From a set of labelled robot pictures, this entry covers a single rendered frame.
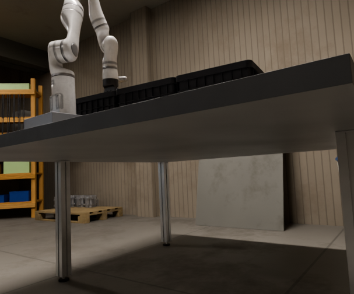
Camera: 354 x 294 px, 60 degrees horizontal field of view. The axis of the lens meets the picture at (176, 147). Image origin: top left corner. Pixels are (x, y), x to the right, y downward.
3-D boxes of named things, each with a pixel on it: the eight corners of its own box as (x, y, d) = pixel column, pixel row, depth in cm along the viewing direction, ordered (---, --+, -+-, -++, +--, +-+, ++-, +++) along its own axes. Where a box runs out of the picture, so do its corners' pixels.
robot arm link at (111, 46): (120, 67, 146) (115, 72, 154) (119, 35, 147) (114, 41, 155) (105, 65, 143) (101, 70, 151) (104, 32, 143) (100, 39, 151)
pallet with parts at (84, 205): (124, 216, 437) (123, 194, 440) (80, 224, 377) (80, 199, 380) (77, 213, 499) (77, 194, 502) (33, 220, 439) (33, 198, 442)
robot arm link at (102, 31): (115, 53, 156) (104, 27, 154) (120, 48, 149) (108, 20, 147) (102, 58, 153) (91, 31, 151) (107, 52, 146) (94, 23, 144)
